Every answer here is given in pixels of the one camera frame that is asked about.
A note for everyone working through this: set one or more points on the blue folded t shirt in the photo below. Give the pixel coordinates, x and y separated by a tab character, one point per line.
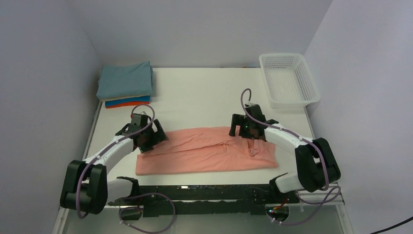
127	101

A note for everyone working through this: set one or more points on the white plastic basket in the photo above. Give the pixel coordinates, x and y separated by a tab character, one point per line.
288	80

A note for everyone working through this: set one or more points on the teal folded t shirt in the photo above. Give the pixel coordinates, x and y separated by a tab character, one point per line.
125	81

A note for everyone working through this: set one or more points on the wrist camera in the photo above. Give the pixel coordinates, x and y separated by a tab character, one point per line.
143	113
249	104

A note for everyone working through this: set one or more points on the orange folded t shirt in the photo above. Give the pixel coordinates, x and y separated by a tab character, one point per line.
132	103

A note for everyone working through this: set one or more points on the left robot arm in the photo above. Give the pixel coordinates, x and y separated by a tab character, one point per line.
86	188

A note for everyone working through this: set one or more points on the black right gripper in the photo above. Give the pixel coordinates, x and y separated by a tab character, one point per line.
238	119

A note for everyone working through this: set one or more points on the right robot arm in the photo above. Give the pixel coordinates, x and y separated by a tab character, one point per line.
315	162

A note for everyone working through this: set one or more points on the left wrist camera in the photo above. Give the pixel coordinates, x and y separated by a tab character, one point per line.
143	113

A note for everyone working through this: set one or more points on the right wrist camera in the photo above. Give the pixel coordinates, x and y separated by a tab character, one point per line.
249	104

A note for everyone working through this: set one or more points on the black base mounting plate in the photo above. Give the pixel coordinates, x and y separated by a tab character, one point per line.
208	199

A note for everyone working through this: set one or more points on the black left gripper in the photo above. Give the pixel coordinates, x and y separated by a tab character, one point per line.
159	136

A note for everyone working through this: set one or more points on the pink t shirt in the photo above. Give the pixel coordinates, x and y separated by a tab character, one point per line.
207	149

